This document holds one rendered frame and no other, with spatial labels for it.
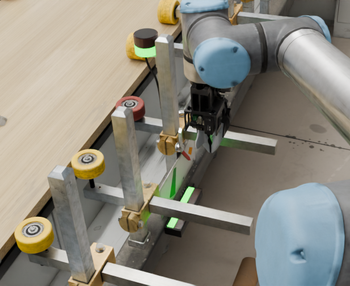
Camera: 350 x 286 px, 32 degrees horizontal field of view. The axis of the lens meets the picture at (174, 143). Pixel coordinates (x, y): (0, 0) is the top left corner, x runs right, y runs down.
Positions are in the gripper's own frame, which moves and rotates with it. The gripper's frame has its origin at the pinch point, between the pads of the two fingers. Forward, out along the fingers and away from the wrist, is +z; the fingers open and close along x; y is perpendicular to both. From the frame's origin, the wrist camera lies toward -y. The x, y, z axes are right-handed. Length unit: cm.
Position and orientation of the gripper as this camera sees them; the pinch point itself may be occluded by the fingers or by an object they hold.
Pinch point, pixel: (211, 145)
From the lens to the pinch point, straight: 137.0
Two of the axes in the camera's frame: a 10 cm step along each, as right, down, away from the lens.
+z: 0.6, 7.9, 6.1
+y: -3.4, 5.9, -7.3
